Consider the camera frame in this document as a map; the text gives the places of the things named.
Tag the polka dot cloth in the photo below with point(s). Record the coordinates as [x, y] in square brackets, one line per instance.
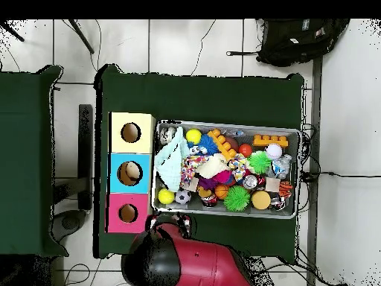
[190, 169]

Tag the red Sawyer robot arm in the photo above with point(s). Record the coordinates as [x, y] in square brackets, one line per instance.
[202, 262]

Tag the shallow clear mesh bin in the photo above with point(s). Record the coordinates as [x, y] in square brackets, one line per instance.
[248, 140]

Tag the wooden box with three holes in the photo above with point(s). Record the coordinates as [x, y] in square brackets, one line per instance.
[119, 178]

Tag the mint green knitted cloth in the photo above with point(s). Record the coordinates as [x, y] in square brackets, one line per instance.
[171, 164]

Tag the cream knitted cloth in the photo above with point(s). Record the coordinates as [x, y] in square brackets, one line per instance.
[209, 168]

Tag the yellow ball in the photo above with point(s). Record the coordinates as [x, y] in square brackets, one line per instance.
[193, 136]

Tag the blue spiky toy with eyes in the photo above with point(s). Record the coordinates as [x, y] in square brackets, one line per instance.
[208, 144]

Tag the long orange toy block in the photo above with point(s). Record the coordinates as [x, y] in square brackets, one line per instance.
[223, 144]

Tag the orange ball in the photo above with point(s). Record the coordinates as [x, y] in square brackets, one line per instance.
[245, 150]

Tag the dark green tablecloth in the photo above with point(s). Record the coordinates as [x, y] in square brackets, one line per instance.
[23, 149]
[202, 98]

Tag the green spiky ball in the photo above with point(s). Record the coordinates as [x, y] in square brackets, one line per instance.
[237, 198]

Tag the white baseball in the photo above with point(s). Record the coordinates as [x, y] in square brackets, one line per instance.
[273, 151]

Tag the black upright panel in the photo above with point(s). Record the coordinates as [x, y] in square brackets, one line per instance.
[85, 134]

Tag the grey stand base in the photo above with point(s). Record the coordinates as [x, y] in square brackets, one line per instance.
[70, 223]

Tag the black backpack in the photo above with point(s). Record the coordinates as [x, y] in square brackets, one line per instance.
[297, 41]

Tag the black tripod leg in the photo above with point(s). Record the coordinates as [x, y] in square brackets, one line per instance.
[13, 32]
[82, 37]

